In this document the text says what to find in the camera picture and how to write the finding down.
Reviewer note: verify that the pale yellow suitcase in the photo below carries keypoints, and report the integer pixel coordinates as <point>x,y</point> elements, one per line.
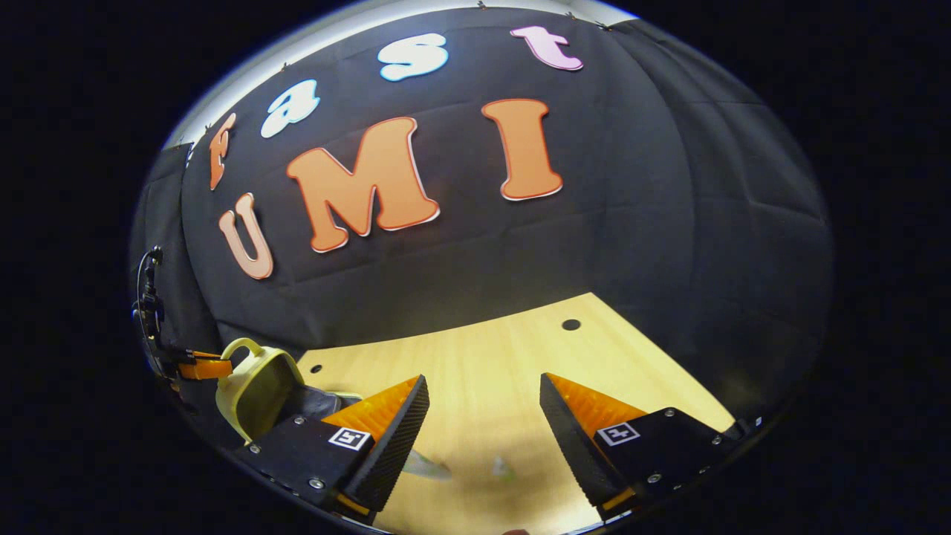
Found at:
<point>256,386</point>

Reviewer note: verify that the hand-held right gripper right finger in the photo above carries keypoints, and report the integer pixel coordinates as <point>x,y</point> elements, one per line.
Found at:
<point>568,446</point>

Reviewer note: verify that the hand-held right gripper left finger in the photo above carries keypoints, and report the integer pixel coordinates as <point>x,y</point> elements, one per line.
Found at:
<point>397,446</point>

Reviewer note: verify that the large white green tube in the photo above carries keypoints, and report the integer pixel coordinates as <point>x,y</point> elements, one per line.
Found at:
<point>429,467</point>

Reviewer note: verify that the small grey green tube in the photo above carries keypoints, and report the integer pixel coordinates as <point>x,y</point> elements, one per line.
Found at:
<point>503,468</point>

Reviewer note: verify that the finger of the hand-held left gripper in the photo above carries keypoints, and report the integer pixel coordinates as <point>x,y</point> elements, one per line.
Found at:
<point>208,368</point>

